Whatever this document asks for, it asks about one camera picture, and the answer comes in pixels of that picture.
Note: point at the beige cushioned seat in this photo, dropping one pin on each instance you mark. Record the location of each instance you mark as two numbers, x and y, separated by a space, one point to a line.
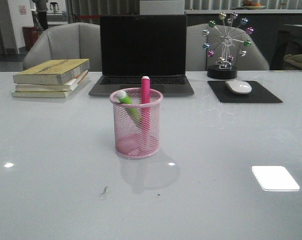
293 62

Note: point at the green highlighter pen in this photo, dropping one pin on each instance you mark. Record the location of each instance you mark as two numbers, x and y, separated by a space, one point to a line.
134 114

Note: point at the fruit bowl on counter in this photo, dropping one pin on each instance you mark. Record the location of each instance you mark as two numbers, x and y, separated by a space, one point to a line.
251 5

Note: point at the middle white book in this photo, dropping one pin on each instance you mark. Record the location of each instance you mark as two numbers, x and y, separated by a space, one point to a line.
66 87

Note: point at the black mouse pad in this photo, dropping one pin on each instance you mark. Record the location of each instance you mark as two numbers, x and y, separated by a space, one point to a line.
258 95

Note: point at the ferris wheel desk toy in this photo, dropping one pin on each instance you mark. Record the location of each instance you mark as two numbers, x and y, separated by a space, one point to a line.
223 68

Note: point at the grey armchair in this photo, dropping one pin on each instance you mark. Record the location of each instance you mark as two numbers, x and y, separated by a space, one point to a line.
201 50
69 41

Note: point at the white computer mouse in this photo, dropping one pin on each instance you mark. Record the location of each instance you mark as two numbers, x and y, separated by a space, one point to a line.
238 87

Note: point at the grey open laptop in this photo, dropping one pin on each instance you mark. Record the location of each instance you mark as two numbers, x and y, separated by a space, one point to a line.
133 46

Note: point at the pink mesh pen holder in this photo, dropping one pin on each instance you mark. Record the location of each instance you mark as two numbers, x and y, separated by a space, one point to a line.
128 137

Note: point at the standing person in background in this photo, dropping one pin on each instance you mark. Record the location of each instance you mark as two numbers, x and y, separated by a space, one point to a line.
41 9

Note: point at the top yellow book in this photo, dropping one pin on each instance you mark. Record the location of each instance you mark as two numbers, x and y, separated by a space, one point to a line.
52 72

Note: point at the pink highlighter pen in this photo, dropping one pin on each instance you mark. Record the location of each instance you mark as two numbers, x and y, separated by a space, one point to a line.
145 111

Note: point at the left grey armchair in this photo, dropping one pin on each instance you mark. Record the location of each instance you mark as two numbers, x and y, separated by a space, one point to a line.
69 41

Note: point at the red trash bin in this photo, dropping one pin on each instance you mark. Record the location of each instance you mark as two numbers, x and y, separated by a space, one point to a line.
30 36

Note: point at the yellow book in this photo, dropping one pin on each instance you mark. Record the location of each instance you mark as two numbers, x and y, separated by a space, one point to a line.
52 72
43 94

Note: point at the bottom yellow book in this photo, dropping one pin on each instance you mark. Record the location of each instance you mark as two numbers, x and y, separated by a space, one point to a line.
43 94

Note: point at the right grey armchair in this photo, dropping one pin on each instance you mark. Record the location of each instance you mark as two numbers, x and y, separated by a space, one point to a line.
201 50

